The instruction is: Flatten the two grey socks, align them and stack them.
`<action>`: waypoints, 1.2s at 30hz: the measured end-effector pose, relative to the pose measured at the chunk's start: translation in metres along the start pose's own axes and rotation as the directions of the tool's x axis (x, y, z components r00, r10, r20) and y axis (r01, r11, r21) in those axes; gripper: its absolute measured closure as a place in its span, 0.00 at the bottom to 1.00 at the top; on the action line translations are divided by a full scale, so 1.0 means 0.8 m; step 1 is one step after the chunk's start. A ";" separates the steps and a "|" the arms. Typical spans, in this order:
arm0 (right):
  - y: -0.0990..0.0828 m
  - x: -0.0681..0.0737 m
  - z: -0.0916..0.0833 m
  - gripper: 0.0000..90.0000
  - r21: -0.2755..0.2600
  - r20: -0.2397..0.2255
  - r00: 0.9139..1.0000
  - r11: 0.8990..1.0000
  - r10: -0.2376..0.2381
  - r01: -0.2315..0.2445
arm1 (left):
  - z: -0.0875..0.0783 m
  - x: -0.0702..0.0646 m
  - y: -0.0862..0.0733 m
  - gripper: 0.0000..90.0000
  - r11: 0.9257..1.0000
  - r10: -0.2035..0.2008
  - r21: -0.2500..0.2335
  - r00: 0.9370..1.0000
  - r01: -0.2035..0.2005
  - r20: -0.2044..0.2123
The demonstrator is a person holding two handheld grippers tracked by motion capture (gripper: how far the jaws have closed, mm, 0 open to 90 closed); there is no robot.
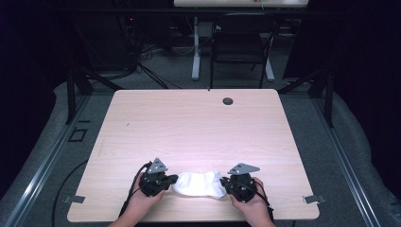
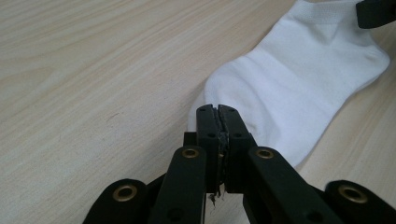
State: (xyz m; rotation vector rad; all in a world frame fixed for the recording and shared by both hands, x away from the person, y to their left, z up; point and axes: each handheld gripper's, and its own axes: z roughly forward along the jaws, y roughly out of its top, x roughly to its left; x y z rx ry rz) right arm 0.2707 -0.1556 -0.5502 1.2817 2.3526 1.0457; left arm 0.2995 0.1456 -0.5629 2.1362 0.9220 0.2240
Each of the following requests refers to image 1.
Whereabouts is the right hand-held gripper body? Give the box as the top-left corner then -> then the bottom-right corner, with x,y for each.
225,162 -> 261,203

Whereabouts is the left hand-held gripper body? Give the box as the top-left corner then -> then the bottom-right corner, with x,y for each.
138,157 -> 171,199

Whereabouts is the white sock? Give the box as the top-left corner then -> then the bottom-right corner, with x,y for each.
171,169 -> 229,200

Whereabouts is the person's right hand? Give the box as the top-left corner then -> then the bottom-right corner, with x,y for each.
229,176 -> 270,223

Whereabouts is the person's left hand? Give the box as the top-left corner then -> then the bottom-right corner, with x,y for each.
125,181 -> 167,221

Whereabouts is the black metal stand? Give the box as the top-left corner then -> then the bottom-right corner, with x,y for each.
277,67 -> 335,129
64,62 -> 126,126

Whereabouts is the black folding chair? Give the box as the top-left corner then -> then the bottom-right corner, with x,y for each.
209,12 -> 281,90

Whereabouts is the white-legged desk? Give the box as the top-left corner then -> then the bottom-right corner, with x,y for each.
173,0 -> 310,81

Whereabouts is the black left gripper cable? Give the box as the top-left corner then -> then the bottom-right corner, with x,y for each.
118,161 -> 153,219

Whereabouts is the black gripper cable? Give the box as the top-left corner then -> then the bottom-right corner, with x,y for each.
118,161 -> 153,219
251,180 -> 276,223

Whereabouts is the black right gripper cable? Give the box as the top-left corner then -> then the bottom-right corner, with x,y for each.
251,180 -> 276,223

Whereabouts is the grey metal table bracket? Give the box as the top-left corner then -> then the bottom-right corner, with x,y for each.
62,195 -> 86,204
302,194 -> 327,204

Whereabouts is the black floor cable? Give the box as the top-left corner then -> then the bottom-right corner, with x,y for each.
51,159 -> 90,227

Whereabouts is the aluminium floor rail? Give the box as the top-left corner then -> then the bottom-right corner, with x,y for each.
3,94 -> 93,227
310,94 -> 382,227

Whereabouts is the bundle of dark floor cables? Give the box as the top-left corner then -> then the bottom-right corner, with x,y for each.
119,12 -> 183,90

